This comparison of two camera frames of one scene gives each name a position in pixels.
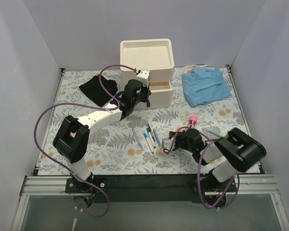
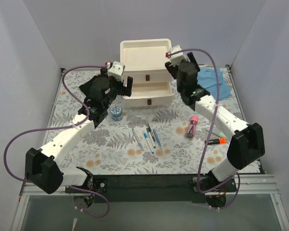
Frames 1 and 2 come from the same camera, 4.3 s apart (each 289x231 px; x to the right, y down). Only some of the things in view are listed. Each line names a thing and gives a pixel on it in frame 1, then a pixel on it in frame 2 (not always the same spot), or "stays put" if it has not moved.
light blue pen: (157, 137) stays put
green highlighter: (215, 132) stays put
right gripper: (174, 140) -> (179, 65)
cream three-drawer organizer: (157, 56) stays put
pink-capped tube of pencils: (192, 120) stays put
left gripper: (146, 94) -> (122, 86)
